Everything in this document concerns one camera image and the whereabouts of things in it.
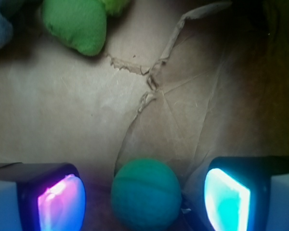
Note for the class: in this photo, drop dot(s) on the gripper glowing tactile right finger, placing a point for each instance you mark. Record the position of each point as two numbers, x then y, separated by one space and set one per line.
248 193

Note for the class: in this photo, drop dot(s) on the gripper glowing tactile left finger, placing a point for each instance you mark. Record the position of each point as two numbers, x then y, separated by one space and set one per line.
41 197

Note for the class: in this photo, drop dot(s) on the green rubber ball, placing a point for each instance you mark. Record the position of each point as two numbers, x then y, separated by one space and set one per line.
146 195

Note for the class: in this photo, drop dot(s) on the brown paper bag bin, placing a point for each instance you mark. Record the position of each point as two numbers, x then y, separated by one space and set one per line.
181 81

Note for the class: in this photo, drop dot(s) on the green plush frog toy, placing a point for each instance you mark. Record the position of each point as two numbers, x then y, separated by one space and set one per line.
80 24

